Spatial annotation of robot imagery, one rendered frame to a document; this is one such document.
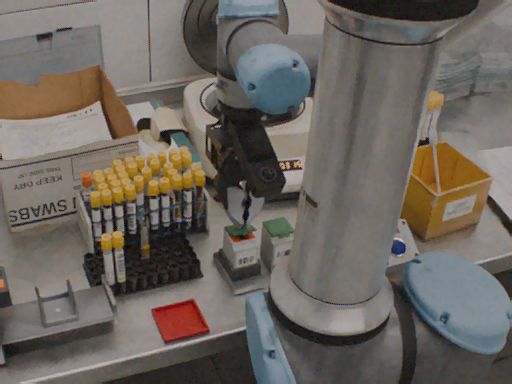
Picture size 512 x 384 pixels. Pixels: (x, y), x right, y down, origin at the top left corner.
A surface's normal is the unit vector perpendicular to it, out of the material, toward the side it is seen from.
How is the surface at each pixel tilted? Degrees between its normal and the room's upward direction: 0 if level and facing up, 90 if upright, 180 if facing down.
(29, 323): 0
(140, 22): 90
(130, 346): 0
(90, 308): 0
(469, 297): 10
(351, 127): 88
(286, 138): 90
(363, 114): 88
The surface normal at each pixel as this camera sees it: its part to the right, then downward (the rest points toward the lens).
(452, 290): 0.17, -0.74
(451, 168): -0.91, 0.26
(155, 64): 0.33, 0.62
